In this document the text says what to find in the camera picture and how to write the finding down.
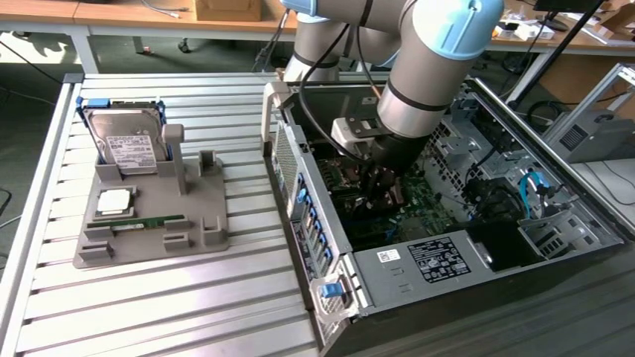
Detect black coiled cable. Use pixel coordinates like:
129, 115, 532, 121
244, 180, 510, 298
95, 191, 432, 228
524, 100, 566, 129

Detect perforated metal drive cage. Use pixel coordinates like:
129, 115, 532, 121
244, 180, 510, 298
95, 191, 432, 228
419, 111, 540, 194

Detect open grey PC case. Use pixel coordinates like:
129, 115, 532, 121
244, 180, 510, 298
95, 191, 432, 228
260, 72, 635, 356

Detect black monitor stand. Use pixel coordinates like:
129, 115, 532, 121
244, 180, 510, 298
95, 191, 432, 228
532, 0, 602, 33

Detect grey power supply unit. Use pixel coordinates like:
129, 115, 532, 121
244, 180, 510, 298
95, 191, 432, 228
349, 229, 498, 309

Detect green motherboard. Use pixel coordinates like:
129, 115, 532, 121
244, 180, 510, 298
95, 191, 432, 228
309, 139, 457, 254

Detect grey computer tower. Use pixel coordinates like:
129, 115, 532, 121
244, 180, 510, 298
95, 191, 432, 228
543, 109, 635, 164

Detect graphics card with metal bracket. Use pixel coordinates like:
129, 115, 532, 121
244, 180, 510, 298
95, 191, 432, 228
339, 187, 411, 224

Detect aluminium profile frame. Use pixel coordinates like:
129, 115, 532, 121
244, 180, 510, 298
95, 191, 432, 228
563, 62, 635, 126

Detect white cable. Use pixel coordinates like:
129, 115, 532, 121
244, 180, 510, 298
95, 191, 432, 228
140, 0, 192, 19

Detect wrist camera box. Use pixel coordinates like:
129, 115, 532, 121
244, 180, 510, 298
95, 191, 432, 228
329, 117, 393, 155

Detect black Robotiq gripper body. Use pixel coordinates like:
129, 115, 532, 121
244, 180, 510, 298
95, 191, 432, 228
367, 132, 433, 176

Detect black hanging cable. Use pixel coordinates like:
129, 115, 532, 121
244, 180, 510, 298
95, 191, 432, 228
251, 9, 299, 74

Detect blue wire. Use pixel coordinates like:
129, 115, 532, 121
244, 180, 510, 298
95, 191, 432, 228
516, 167, 551, 221

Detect silver CPU chip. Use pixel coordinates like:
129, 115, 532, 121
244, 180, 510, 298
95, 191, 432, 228
96, 189, 135, 216

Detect grey plastic parts rack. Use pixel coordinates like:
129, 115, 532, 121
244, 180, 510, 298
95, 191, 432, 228
72, 123, 232, 269

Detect orange white small box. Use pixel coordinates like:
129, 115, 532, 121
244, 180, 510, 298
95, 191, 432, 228
494, 21, 520, 38

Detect hard disk in blue frame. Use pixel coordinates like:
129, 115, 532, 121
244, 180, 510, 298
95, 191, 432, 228
76, 95, 172, 176

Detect brown cardboard box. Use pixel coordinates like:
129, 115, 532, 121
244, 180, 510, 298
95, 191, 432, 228
195, 0, 263, 22
598, 0, 635, 42

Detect black wire bundle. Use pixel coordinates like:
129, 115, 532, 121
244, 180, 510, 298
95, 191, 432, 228
460, 177, 528, 224

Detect wooden desk grey frame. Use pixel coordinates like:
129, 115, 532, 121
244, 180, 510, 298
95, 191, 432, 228
0, 0, 299, 74
483, 0, 635, 109

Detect green RAM stick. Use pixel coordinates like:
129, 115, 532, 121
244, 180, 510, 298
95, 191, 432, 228
111, 217, 184, 231

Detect grey chipset heatsink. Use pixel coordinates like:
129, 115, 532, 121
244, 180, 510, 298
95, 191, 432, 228
399, 217, 432, 242

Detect grey disk bay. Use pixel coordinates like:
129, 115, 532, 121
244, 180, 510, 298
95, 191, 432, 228
516, 210, 624, 261

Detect black camera cable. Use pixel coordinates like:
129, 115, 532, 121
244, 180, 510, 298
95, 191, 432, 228
296, 0, 384, 161

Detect CPU socket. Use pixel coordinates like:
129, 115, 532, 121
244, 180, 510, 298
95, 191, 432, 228
336, 158, 371, 187

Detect black tripod pole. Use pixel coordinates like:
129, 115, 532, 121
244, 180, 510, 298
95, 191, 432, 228
504, 0, 612, 111

